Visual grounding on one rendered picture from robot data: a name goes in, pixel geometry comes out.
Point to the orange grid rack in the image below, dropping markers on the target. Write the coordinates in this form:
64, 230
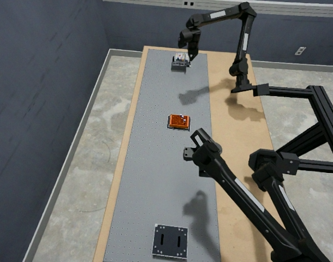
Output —
177, 121

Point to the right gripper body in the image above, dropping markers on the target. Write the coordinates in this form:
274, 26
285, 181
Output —
196, 50

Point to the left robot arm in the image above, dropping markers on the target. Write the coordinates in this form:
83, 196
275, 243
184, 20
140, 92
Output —
290, 244

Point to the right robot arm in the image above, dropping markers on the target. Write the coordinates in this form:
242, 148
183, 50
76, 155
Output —
192, 33

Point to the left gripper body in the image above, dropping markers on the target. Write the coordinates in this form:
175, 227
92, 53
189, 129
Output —
202, 173

